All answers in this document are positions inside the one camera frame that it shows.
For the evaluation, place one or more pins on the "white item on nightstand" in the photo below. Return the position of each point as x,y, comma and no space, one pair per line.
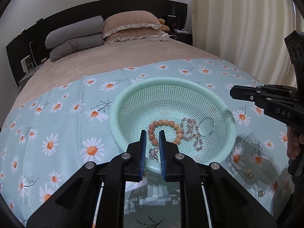
181,30

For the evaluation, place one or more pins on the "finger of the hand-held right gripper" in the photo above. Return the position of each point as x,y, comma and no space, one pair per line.
244,94

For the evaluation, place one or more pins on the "thin hoop with pearl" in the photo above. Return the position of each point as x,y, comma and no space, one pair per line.
249,172

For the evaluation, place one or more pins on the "black nightstand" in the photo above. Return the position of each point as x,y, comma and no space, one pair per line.
185,38

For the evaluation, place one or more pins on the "black headboard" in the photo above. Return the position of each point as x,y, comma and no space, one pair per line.
71,11

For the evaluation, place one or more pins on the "white headphones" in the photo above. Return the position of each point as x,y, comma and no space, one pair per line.
163,37

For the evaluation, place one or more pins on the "pink pillows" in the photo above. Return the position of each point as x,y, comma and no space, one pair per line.
128,20

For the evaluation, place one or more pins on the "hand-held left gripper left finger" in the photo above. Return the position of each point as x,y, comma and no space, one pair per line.
143,148

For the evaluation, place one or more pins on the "daisy print blue cloth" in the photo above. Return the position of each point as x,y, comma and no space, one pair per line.
71,123

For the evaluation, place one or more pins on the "grey nightstand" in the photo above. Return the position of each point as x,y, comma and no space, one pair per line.
27,78

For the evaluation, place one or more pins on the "clear thin bangle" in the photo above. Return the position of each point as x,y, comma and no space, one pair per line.
214,125

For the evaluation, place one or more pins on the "brown frilled pillow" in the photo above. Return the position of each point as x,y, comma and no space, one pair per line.
133,35

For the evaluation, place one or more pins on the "brown teddy bear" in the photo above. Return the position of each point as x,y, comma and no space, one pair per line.
163,23

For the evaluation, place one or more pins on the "bed with brown cover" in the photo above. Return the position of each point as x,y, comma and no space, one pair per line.
106,57

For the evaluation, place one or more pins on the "person's right hand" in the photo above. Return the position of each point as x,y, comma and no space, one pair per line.
294,144

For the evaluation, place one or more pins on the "cream curtain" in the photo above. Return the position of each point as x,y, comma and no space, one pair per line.
237,28

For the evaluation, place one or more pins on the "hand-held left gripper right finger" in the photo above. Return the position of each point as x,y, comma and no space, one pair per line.
162,153

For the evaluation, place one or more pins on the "black box with red triangle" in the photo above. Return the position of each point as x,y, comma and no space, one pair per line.
171,23

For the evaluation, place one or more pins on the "small cup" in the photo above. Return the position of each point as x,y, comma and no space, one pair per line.
44,61

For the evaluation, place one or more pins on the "grey folded duvet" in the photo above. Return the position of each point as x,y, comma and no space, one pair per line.
76,33

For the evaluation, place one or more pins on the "white small heater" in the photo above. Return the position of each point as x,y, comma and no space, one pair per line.
27,64

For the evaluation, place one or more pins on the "small silver jewelry piece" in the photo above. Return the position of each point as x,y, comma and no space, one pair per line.
154,154

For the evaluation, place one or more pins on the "green plastic mesh basket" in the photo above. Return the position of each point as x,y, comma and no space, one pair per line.
166,95

